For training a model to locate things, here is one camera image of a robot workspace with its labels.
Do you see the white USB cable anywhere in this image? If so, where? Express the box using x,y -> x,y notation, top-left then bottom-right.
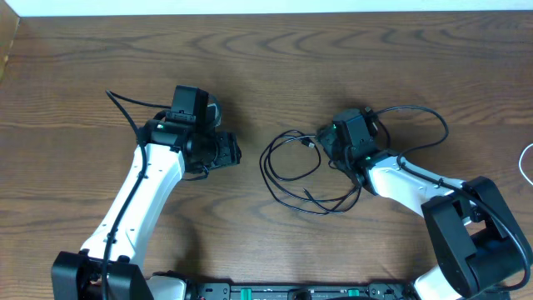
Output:
518,142 -> 533,188

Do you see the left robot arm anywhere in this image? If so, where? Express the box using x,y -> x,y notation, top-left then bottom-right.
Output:
51,119 -> 242,299

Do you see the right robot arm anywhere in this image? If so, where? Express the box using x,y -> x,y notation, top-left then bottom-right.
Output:
317,121 -> 532,299

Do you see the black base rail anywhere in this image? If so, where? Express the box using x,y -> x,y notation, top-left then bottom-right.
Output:
184,282 -> 418,300

